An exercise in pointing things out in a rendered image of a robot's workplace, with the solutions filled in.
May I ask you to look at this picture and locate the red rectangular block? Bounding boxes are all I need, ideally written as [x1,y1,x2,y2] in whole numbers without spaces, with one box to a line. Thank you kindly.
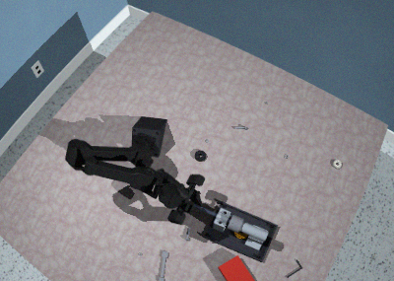
[219,256,254,281]

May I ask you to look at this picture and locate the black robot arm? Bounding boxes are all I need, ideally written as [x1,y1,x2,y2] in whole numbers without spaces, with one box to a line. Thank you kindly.
[65,133,181,209]

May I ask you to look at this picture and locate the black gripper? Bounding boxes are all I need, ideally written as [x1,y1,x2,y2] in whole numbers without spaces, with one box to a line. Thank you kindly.
[167,175,205,225]

